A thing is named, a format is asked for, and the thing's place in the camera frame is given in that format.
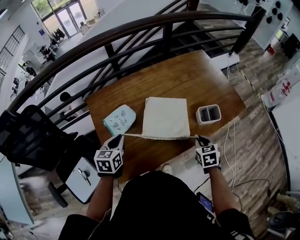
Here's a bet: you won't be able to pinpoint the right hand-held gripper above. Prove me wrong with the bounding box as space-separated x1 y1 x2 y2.
195 135 222 170

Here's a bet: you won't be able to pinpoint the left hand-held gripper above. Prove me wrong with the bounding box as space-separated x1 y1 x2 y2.
93 134 125 179

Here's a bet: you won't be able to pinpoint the cream drawstring cloth bag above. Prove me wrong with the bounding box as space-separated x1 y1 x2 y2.
121 97 200 142

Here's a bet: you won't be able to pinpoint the person's left forearm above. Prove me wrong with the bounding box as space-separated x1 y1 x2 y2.
86 177 116 221

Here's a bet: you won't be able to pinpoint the person's right forearm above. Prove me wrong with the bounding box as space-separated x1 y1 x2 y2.
207 167 236 217

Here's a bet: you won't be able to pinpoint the white plastic bag red print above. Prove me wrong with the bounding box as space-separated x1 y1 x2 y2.
261 69 300 109

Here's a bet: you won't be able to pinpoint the mint printed pouch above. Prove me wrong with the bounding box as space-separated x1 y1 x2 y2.
102 105 137 137

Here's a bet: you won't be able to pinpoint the white two-compartment container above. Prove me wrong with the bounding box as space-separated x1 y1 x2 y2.
195 105 222 126

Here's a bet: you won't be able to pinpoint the white drawer cabinet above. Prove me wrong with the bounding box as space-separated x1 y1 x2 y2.
65 156 102 204

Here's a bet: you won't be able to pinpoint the small tablet screen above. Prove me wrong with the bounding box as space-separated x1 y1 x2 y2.
196 191 215 214

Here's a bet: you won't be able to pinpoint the person's black shirt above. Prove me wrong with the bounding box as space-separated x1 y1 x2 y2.
57 170 255 240

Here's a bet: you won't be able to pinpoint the white low box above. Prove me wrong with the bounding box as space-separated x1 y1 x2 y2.
213 53 240 71

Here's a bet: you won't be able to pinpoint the black mesh office chair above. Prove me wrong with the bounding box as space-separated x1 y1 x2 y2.
0 105 97 208

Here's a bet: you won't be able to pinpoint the dark staircase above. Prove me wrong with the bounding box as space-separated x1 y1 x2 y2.
171 18 245 57

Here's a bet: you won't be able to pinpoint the rack of dark clothes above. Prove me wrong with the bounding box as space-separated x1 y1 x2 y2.
49 28 66 42

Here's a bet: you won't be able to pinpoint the glass entrance doors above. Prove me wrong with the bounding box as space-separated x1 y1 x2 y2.
30 0 95 40

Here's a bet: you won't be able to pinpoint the black balcony balustrade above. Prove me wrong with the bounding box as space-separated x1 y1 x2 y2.
0 25 25 78

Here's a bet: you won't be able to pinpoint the white power cable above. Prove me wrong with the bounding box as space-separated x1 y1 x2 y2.
223 118 237 188

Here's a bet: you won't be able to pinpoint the black cable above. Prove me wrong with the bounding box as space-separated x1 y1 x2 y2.
231 179 273 207

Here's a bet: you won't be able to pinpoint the group of black wall-hung headsets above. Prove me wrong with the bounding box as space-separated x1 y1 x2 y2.
236 0 285 24

